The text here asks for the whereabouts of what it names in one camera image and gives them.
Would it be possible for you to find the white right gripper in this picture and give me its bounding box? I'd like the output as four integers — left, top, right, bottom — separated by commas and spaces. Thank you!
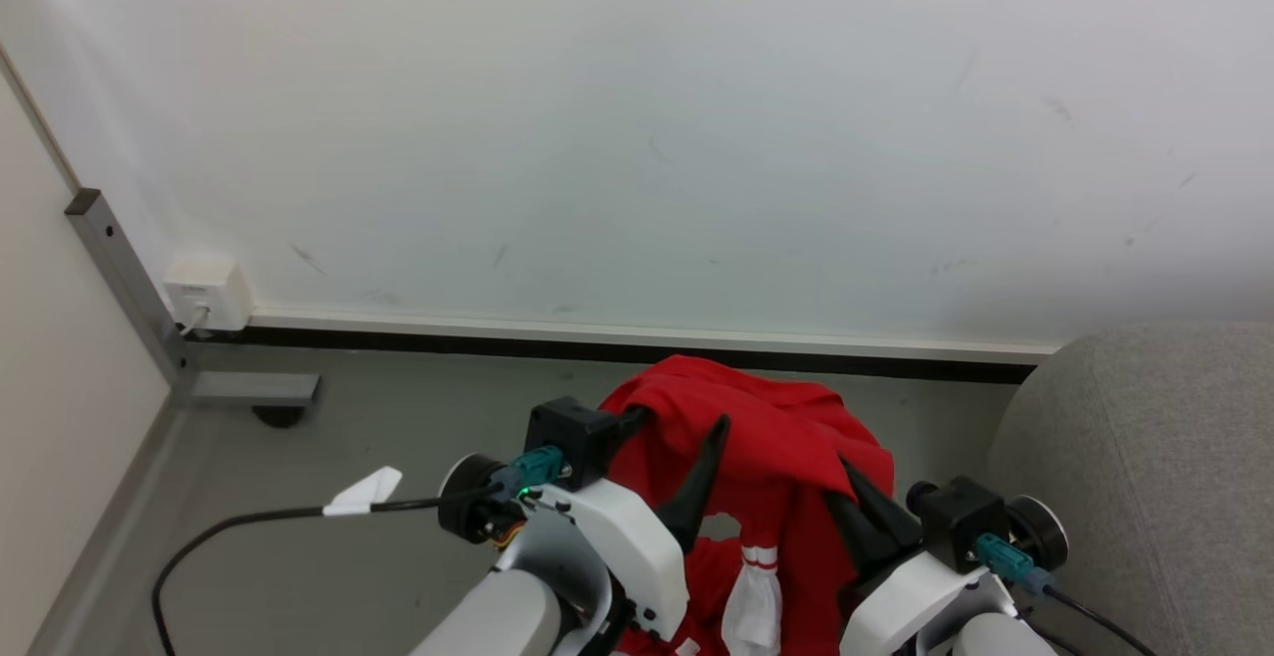
823, 457, 1017, 656

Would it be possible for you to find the white and black baseboard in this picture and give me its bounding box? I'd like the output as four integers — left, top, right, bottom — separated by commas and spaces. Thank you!
184, 309, 1059, 386

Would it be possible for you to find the grey fabric sofa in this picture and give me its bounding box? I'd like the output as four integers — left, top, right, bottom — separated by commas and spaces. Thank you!
985, 323, 1274, 656

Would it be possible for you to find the grey metal partition foot bar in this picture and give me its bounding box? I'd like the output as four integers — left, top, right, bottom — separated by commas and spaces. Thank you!
189, 371, 321, 409

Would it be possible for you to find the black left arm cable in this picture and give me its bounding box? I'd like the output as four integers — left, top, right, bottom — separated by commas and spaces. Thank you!
151, 445, 568, 656

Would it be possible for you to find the white paper cable tag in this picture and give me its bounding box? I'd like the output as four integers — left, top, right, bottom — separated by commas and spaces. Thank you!
321, 466, 404, 518

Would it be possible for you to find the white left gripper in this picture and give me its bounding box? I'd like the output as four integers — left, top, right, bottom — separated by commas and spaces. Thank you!
526, 404, 732, 643

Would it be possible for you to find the red and white garment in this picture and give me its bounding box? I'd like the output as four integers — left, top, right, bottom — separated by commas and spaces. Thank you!
597, 354, 897, 656

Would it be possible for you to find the beige partition panel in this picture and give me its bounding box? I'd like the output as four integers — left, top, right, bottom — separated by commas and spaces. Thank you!
0, 64, 172, 656

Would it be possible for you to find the white wall socket box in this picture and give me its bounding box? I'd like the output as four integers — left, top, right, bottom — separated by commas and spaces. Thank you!
162, 255, 256, 334

